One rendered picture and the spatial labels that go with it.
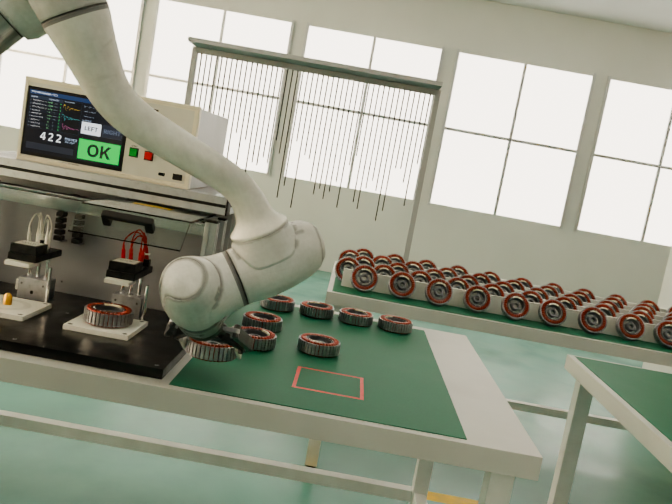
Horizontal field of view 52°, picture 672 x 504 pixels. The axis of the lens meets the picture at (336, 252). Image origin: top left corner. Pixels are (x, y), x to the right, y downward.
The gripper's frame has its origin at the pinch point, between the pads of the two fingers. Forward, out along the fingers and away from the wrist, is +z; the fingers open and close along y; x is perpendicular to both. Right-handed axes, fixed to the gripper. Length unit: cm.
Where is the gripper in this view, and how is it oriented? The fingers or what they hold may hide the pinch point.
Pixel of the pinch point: (212, 345)
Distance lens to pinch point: 151.1
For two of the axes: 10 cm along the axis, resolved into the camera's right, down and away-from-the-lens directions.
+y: 9.8, 1.8, -0.1
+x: 1.7, -9.1, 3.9
